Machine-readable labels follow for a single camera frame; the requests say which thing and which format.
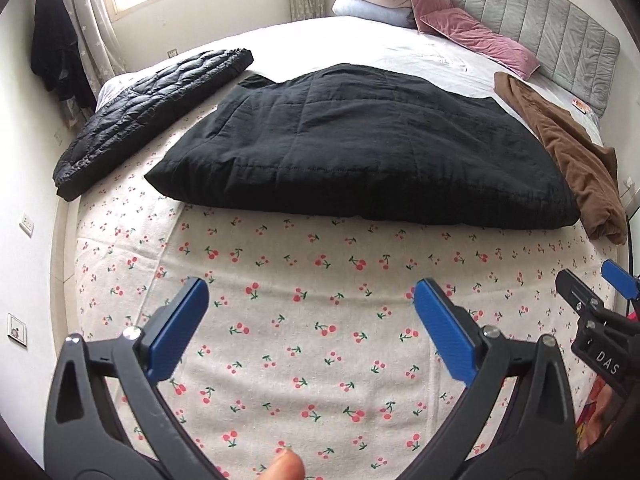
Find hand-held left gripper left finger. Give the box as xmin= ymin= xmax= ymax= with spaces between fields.
xmin=44 ymin=276 xmax=221 ymax=480

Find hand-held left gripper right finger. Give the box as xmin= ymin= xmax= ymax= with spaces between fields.
xmin=395 ymin=277 xmax=583 ymax=480

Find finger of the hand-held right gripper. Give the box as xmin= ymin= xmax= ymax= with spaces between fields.
xmin=555 ymin=269 xmax=608 ymax=321
xmin=601 ymin=259 xmax=640 ymax=306

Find black padded coat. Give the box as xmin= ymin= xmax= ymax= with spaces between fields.
xmin=144 ymin=63 xmax=582 ymax=231

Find hanging dark clothes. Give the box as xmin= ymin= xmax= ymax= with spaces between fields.
xmin=30 ymin=0 xmax=96 ymax=111

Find person's left hand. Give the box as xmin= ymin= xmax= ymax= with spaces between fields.
xmin=262 ymin=449 xmax=306 ymax=480

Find red object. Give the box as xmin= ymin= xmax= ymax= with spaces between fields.
xmin=575 ymin=380 xmax=626 ymax=456

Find brown garment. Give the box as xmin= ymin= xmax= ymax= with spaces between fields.
xmin=493 ymin=71 xmax=628 ymax=246

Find cherry print blanket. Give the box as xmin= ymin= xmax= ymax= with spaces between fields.
xmin=75 ymin=150 xmax=621 ymax=480

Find black quilted down jacket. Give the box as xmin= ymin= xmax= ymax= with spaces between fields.
xmin=52 ymin=48 xmax=254 ymax=202

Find grey padded headboard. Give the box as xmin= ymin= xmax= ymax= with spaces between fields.
xmin=392 ymin=0 xmax=622 ymax=118

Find folded pale blue blanket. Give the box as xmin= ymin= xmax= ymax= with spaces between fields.
xmin=331 ymin=0 xmax=418 ymax=30

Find wall switch plate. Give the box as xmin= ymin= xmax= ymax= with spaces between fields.
xmin=7 ymin=312 xmax=28 ymax=347

